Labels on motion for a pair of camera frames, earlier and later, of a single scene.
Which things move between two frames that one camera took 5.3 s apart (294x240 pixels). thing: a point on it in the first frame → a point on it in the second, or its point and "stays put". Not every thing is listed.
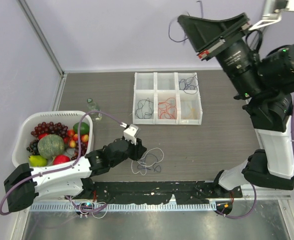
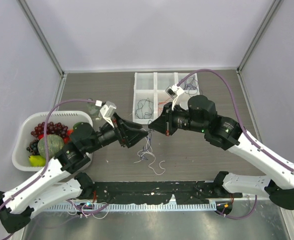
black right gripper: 202,32 → 164,123
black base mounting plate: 184,192 stays put
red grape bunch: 57,128 stays put
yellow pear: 37,161 stays put
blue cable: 153,166 → 142,156
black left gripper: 138,149 → 129,133
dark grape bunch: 33,147 stays put
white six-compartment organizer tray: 171,98 stays put
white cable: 146,164 → 154,158
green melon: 50,145 stays put
